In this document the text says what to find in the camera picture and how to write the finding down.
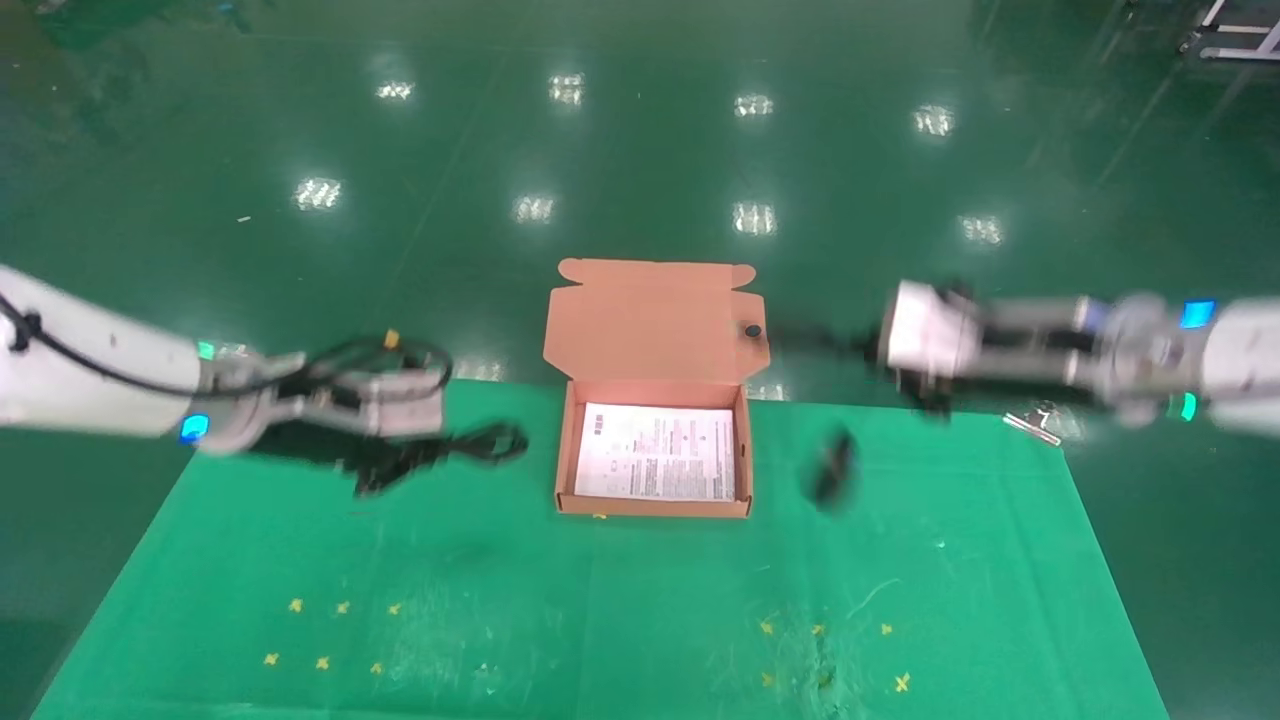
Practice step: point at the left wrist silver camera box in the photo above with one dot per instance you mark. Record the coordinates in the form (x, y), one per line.
(400, 405)

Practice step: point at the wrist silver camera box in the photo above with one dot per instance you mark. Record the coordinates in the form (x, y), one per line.
(930, 330)
(400, 405)

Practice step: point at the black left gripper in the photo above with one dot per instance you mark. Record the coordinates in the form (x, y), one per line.
(320, 445)

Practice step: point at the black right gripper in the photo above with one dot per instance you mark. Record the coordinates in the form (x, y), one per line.
(925, 395)

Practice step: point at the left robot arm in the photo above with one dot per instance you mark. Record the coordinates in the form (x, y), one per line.
(100, 370)

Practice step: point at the white printed paper leaflet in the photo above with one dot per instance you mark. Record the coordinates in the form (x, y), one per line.
(650, 450)

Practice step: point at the green table mat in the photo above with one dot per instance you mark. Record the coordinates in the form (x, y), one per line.
(600, 600)

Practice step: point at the metal binder clip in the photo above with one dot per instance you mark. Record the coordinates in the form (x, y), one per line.
(1030, 425)

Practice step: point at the white metal cart frame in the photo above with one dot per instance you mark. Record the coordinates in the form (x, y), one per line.
(1240, 52)

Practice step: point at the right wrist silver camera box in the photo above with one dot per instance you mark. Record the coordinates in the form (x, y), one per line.
(930, 330)

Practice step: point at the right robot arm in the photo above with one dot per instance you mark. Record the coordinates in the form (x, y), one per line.
(1240, 360)

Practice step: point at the orange cardboard box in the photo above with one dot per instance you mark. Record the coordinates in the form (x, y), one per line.
(650, 320)

